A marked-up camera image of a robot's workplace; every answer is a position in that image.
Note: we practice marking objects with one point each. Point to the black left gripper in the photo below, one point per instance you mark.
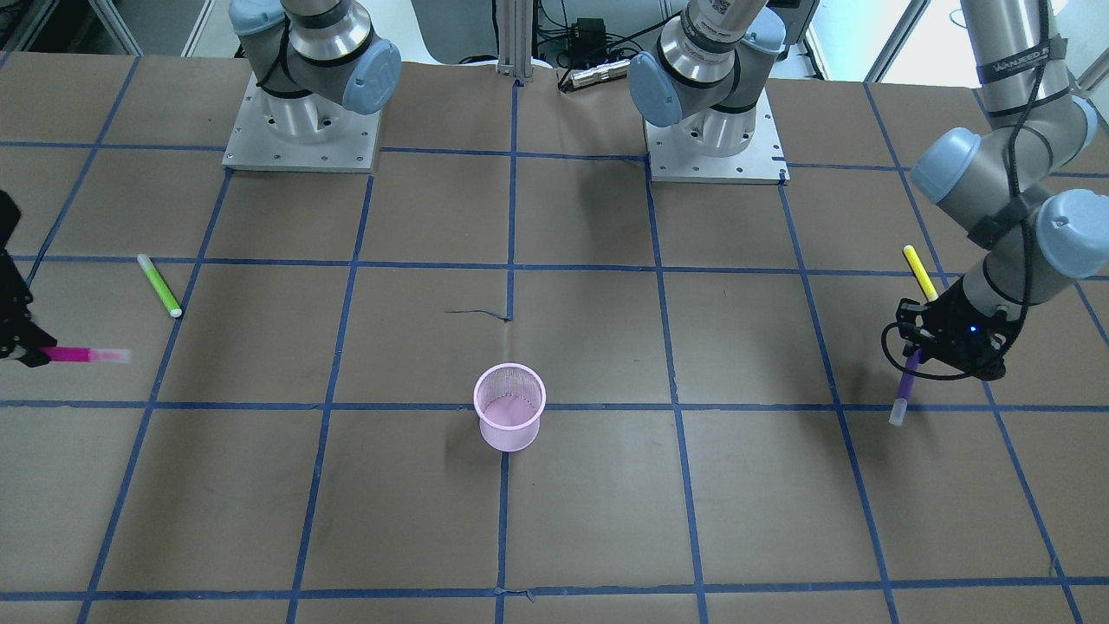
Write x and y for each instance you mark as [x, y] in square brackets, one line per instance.
[943, 334]

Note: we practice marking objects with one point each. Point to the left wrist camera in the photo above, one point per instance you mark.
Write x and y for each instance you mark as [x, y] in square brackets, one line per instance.
[972, 339]

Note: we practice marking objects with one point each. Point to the yellow pen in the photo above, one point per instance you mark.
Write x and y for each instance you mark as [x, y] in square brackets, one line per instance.
[918, 270]

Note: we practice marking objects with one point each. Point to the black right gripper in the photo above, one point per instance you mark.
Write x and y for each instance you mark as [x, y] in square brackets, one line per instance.
[12, 334]

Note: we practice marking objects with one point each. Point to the aluminium frame post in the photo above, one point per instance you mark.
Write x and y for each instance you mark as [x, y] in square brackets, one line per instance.
[514, 37]

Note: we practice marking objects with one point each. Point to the green pen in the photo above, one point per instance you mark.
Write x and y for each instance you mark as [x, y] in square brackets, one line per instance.
[161, 288]

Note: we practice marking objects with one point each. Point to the pink pen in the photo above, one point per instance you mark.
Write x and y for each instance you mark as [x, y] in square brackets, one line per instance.
[86, 355]

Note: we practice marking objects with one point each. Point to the pink mesh cup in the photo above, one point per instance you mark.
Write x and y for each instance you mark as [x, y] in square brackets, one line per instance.
[509, 399]

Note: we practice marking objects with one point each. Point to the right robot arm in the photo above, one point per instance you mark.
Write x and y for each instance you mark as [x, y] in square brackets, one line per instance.
[316, 64]

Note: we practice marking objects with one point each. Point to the purple pen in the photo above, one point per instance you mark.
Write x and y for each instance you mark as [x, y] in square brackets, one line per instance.
[902, 399]

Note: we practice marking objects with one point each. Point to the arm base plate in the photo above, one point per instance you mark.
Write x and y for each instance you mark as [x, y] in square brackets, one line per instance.
[715, 147]
[309, 134]

